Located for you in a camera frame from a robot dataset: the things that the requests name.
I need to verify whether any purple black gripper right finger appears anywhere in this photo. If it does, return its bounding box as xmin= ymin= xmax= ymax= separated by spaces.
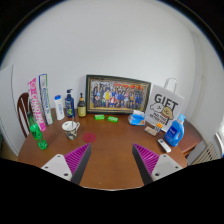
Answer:
xmin=132 ymin=144 xmax=182 ymax=185

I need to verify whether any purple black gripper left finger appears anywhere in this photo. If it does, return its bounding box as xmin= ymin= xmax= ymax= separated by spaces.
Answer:
xmin=42 ymin=143 xmax=91 ymax=185

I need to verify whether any white remote control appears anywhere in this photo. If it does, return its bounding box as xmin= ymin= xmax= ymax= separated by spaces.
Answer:
xmin=158 ymin=139 xmax=171 ymax=153

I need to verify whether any round red coaster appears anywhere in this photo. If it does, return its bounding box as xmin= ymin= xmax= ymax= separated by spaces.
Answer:
xmin=83 ymin=133 xmax=96 ymax=143

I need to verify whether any small snack packet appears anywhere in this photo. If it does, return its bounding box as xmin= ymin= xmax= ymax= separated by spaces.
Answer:
xmin=144 ymin=123 xmax=163 ymax=136

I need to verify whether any patterned ceramic mug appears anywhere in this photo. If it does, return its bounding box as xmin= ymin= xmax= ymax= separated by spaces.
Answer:
xmin=62 ymin=121 xmax=80 ymax=140

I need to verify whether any blue detergent bottle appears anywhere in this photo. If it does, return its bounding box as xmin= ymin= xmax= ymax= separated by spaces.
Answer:
xmin=165 ymin=114 xmax=185 ymax=147

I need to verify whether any green plastic bottle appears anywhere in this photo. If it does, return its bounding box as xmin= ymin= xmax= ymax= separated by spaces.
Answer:
xmin=27 ymin=112 xmax=47 ymax=150

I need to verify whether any white spoon in mug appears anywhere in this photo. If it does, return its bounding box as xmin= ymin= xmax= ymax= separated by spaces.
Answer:
xmin=71 ymin=115 xmax=74 ymax=130

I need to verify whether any white radiator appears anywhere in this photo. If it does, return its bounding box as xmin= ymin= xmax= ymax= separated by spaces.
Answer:
xmin=192 ymin=143 xmax=218 ymax=165

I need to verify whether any left green soap bar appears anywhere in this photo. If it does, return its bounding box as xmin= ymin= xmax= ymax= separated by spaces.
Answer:
xmin=94 ymin=114 xmax=105 ymax=120

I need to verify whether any green soap bar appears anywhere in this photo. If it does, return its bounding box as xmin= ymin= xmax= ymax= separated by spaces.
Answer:
xmin=107 ymin=116 xmax=118 ymax=123
xmin=94 ymin=114 xmax=105 ymax=120

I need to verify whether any right green soap bar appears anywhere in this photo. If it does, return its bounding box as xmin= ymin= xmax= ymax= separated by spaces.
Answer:
xmin=107 ymin=116 xmax=118 ymax=123

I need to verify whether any white gift paper bag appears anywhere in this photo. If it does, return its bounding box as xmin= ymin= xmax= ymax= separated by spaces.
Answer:
xmin=145 ymin=78 xmax=184 ymax=132

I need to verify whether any dark blue pump bottle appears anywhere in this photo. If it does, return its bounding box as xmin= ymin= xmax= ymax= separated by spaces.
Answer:
xmin=65 ymin=89 xmax=75 ymax=118

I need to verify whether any white bottle blue cap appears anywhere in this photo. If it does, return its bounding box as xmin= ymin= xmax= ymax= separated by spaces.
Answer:
xmin=54 ymin=95 xmax=65 ymax=120

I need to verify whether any pink tall box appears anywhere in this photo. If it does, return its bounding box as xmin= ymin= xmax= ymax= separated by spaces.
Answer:
xmin=28 ymin=78 xmax=46 ymax=131

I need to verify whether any framed group photo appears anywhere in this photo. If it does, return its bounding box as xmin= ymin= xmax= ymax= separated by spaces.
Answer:
xmin=86 ymin=75 xmax=151 ymax=114

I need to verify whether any white board panel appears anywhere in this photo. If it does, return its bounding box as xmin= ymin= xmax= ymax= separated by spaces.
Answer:
xmin=0 ymin=66 xmax=25 ymax=156

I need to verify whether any wooden chair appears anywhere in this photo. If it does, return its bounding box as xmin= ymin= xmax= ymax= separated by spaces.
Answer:
xmin=17 ymin=92 xmax=30 ymax=137

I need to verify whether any white blue tall box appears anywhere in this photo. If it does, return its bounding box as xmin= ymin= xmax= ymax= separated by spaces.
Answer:
xmin=39 ymin=74 xmax=53 ymax=125

